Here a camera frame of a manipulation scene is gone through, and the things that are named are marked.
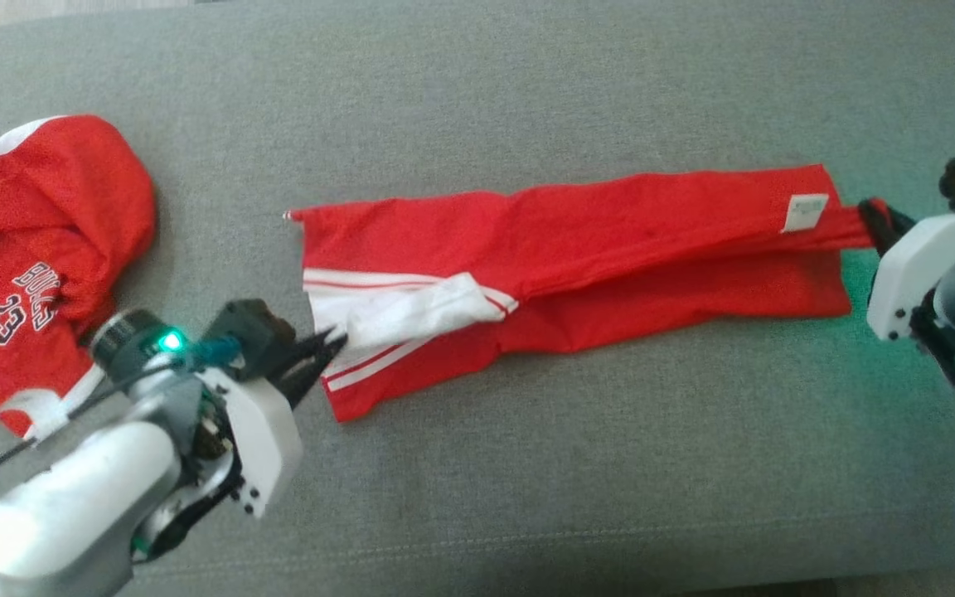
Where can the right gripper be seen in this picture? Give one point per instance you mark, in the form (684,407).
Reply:
(917,265)

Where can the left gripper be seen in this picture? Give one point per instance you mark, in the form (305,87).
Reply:
(266,448)

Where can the red and white shorts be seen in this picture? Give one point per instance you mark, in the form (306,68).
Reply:
(610,224)

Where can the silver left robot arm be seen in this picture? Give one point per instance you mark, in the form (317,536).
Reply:
(71,497)

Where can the large grey sofa seat cushion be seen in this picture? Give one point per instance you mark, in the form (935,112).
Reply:
(527,481)

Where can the red Bulls 23 jersey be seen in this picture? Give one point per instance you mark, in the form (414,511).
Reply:
(55,199)

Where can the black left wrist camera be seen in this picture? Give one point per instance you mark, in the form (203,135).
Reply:
(249,327)

